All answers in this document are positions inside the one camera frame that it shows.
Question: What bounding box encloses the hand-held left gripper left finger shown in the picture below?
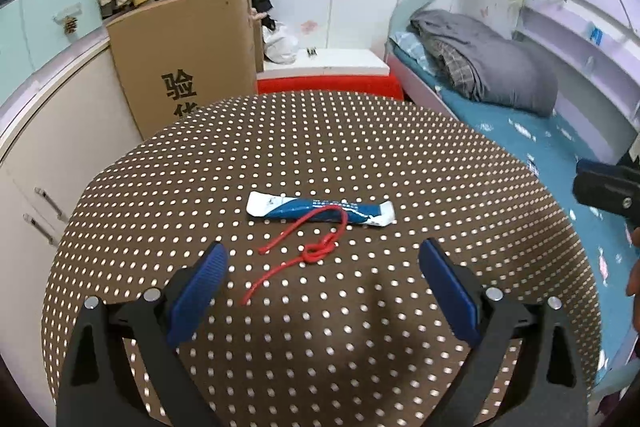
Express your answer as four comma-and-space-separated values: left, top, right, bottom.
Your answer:
56, 241, 230, 427

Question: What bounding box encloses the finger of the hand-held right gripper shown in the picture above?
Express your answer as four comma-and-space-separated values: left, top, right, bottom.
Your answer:
572, 158, 640, 229

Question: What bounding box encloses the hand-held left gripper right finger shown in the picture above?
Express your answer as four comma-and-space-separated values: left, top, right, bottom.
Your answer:
418, 238, 594, 427

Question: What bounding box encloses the blue white toothpaste tube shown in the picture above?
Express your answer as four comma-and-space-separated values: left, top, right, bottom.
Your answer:
246, 190, 396, 228

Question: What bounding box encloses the red string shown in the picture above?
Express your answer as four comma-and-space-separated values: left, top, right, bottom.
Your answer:
239, 205, 350, 307

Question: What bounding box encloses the person's right hand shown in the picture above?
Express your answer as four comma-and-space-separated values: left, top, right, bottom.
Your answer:
626, 227, 640, 334

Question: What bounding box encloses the teal quilted bedspread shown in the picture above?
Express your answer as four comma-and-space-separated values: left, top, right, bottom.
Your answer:
390, 31, 640, 402

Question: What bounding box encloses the purple bedside shelf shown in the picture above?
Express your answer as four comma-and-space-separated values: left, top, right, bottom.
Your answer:
514, 0, 640, 160

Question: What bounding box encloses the grey blanket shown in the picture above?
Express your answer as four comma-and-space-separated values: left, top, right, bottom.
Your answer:
410, 9, 560, 118

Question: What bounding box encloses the brown dotted tablecloth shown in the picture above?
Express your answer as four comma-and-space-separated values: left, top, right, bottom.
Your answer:
41, 89, 604, 427

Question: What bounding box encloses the plaid pillow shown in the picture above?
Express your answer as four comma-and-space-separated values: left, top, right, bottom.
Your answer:
432, 39, 482, 101

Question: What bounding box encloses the white curved cabinet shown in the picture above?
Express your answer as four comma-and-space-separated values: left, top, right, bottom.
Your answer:
0, 27, 147, 410

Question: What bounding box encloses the red covered low bench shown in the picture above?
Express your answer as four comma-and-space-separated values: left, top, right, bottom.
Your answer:
256, 48, 405, 100

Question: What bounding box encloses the large brown cardboard box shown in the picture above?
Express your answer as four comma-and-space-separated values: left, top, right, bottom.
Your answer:
106, 0, 265, 142

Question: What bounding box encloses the white plastic bag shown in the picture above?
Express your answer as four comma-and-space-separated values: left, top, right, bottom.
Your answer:
262, 22, 301, 64

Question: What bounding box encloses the black cloth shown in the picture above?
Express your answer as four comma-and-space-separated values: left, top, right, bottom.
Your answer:
249, 0, 277, 30

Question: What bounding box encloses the teal drawer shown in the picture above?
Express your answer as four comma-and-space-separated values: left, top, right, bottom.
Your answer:
0, 1, 27, 106
20, 0, 109, 74

